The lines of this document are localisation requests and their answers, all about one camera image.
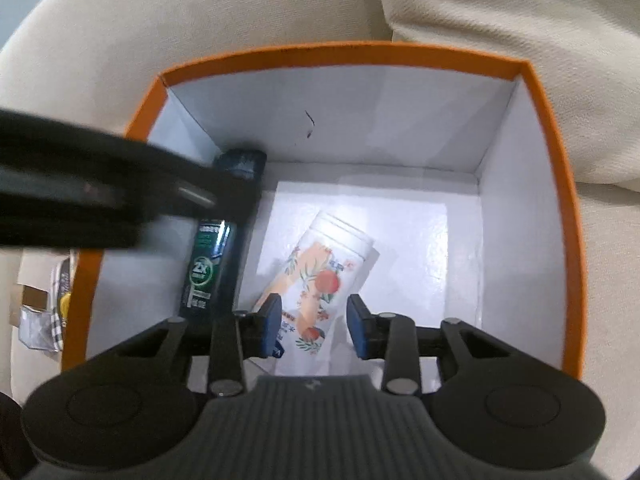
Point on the dark green deodorant stick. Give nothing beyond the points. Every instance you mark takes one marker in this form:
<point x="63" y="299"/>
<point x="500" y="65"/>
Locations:
<point x="207" y="270"/>

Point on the beige sofa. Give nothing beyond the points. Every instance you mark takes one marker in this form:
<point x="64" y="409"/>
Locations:
<point x="200" y="20"/>

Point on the orange cardboard box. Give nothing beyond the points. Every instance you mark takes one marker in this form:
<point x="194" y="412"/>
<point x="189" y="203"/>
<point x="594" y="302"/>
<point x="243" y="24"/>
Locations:
<point x="360" y="115"/>

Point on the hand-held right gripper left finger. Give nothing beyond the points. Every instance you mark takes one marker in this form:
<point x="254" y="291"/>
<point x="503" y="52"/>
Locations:
<point x="272" y="327"/>

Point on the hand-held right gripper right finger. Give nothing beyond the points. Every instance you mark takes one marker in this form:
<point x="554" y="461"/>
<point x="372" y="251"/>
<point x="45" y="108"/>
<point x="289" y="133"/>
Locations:
<point x="356" y="327"/>

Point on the plaid cloth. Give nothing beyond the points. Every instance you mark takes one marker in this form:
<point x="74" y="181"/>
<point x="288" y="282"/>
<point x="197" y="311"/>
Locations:
<point x="61" y="275"/>

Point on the small yellow object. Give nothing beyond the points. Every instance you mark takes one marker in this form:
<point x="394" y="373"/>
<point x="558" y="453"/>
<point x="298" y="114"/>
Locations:
<point x="65" y="305"/>

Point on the white floral print bottle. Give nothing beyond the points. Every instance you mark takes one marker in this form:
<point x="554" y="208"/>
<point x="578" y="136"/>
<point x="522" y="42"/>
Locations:
<point x="327" y="255"/>

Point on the beige cushion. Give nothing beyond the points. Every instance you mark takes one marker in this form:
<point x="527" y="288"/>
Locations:
<point x="500" y="15"/>

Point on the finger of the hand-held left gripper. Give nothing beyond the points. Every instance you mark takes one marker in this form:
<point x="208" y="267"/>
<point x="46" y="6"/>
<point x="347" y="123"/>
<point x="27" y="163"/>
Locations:
<point x="70" y="232"/>
<point x="150" y="165"/>

